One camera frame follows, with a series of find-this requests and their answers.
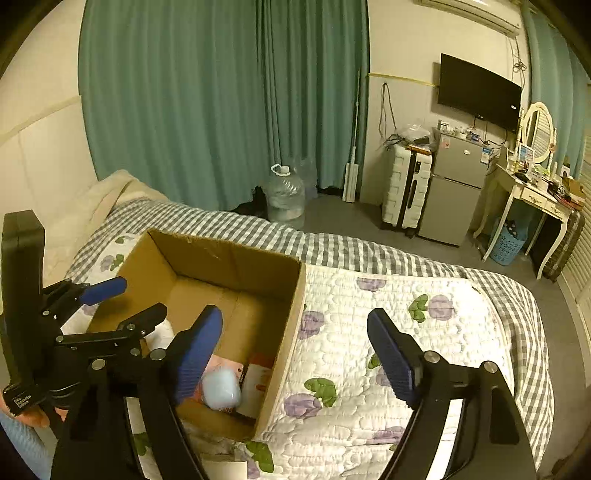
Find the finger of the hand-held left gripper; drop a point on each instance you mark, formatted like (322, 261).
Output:
(138, 323)
(107, 289)

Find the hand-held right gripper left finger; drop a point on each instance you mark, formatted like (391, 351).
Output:
(197, 357)

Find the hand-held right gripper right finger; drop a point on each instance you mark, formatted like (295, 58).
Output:
(392, 357)

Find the cardboard box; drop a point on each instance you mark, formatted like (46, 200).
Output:
(258, 295)

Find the person's left forearm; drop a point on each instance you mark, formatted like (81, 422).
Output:
(21, 450)

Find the person's left hand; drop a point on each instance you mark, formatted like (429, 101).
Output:
(28, 417)

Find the white plastic bag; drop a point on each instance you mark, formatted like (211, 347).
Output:
(161, 334)

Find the light blue rounded case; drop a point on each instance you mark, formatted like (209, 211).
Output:
(224, 390)

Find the floral checkered quilt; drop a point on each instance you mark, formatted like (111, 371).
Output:
(351, 323)

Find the white and orange carton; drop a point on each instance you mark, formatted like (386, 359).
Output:
(256, 383)

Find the cream blanket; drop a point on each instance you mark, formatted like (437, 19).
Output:
(92, 203)

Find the white padded headboard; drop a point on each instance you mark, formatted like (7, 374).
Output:
(46, 152)

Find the blue plastic basket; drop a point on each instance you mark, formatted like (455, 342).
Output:
(505, 247)

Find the black cloth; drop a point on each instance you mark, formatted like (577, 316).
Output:
(256, 201)

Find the white suitcase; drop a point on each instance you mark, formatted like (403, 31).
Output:
(397, 189)

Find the clear water jug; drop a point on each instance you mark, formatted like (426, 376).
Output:
(285, 198)

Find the white flat mop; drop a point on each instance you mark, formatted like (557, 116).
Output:
(349, 180)

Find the grey mini fridge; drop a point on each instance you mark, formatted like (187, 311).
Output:
(455, 184)

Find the dark plaid suitcase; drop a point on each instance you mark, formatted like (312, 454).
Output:
(565, 244)

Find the white dressing table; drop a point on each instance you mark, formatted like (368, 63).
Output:
(512, 189)

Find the green curtain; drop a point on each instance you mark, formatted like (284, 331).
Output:
(184, 92)
(549, 55)

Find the crumpled clear plastic bag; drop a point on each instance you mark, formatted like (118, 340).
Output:
(415, 131)

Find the cosmetics clutter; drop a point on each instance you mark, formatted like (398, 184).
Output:
(554, 182)

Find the oval vanity mirror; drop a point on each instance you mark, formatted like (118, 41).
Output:
(538, 127)

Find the white air conditioner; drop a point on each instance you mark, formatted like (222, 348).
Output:
(485, 14)

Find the black wall television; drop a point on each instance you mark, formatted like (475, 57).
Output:
(480, 90)

